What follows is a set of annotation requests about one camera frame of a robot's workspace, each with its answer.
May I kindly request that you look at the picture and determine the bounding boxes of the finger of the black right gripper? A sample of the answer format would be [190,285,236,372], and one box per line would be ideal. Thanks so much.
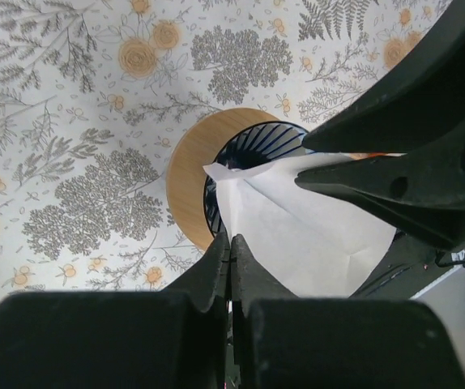
[302,1,465,153]
[296,120,465,251]

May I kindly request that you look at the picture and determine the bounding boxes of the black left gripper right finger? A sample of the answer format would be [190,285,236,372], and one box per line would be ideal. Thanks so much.
[230,236,465,388]

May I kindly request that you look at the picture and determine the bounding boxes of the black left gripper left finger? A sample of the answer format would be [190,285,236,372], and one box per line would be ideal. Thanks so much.
[0,233,230,388]

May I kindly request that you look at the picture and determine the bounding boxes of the light wooden dripper ring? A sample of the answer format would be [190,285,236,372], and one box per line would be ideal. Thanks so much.
[165,107,282,251]

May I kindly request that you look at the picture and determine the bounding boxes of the blue plastic dripper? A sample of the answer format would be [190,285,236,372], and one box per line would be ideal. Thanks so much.
[203,121,311,236]

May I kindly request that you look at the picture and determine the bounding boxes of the floral table mat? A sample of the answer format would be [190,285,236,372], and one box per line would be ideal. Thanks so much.
[0,1,448,301]

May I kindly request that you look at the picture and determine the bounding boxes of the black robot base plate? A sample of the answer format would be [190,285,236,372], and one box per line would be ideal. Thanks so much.
[351,233,465,300]

